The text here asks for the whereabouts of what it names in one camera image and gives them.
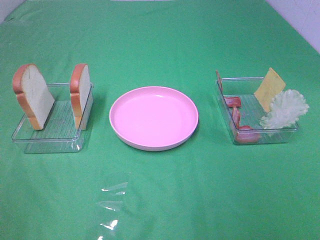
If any right clear plastic tray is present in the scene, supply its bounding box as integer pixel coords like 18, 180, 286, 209
215, 76, 299, 145

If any green tablecloth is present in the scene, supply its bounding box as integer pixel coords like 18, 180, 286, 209
0, 0, 320, 240

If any clear tape patch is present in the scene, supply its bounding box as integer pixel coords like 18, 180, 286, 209
94, 171, 130, 240

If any pink round plate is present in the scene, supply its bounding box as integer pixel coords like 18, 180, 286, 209
109, 86, 199, 152

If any bacon strip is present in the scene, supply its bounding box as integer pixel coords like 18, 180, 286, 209
215, 70, 242, 108
229, 107, 261, 144

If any bread slice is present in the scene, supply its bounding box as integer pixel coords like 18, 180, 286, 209
69, 63, 93, 130
12, 63, 55, 130

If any clear plastic tray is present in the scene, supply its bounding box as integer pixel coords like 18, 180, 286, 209
215, 76, 299, 145
11, 83, 93, 154

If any left clear plastic tray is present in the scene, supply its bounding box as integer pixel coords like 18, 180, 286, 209
11, 83, 93, 154

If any yellow cheese slice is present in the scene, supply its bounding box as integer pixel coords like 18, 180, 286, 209
254, 67, 286, 113

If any green lettuce leaf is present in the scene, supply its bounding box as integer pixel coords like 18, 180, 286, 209
259, 89, 309, 129

